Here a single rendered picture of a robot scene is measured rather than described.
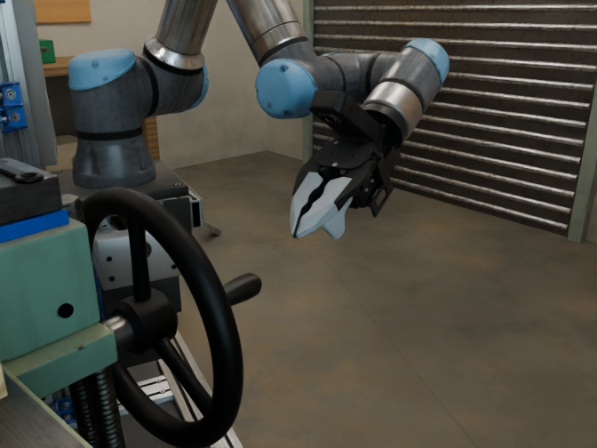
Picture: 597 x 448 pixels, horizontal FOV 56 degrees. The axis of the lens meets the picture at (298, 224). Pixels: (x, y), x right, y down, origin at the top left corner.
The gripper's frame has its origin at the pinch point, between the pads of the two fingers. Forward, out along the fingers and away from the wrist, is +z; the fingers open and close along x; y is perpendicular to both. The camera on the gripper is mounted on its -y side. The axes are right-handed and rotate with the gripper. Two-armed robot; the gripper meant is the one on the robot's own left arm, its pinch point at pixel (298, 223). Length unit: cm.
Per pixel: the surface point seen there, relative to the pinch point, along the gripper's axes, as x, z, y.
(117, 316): 9.0, 19.1, -4.1
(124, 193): 8.3, 10.7, -13.7
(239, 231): 165, -92, 150
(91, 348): 0.7, 24.1, -10.9
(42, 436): -10.1, 30.6, -18.3
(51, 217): 3.2, 18.7, -20.0
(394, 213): 113, -158, 191
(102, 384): 6.7, 25.0, -2.1
